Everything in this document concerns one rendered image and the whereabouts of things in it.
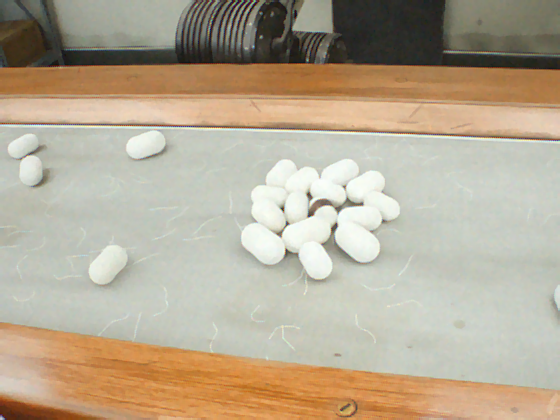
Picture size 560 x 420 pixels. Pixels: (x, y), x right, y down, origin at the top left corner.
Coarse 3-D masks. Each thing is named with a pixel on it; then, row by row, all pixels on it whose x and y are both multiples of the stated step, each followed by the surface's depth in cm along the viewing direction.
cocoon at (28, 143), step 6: (18, 138) 59; (24, 138) 59; (30, 138) 59; (36, 138) 60; (12, 144) 58; (18, 144) 58; (24, 144) 59; (30, 144) 59; (36, 144) 60; (12, 150) 58; (18, 150) 58; (24, 150) 59; (30, 150) 59; (12, 156) 58; (18, 156) 58; (24, 156) 59
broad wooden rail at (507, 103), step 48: (0, 96) 67; (48, 96) 66; (96, 96) 64; (144, 96) 63; (192, 96) 62; (240, 96) 61; (288, 96) 60; (336, 96) 58; (384, 96) 58; (432, 96) 57; (480, 96) 56; (528, 96) 55
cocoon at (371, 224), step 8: (344, 208) 44; (352, 208) 44; (360, 208) 44; (368, 208) 44; (376, 208) 44; (344, 216) 44; (352, 216) 43; (360, 216) 43; (368, 216) 43; (376, 216) 44; (360, 224) 44; (368, 224) 44; (376, 224) 44
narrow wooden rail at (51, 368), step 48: (0, 336) 35; (48, 336) 35; (96, 336) 35; (0, 384) 32; (48, 384) 32; (96, 384) 32; (144, 384) 31; (192, 384) 31; (240, 384) 31; (288, 384) 31; (336, 384) 30; (384, 384) 30; (432, 384) 30; (480, 384) 29
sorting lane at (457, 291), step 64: (0, 128) 66; (64, 128) 64; (128, 128) 62; (192, 128) 61; (0, 192) 54; (64, 192) 53; (128, 192) 52; (192, 192) 51; (384, 192) 49; (448, 192) 48; (512, 192) 47; (0, 256) 46; (64, 256) 45; (128, 256) 45; (192, 256) 44; (384, 256) 42; (448, 256) 41; (512, 256) 41; (0, 320) 40; (64, 320) 39; (128, 320) 39; (192, 320) 39; (256, 320) 38; (320, 320) 38; (384, 320) 37; (448, 320) 37; (512, 320) 36; (512, 384) 32
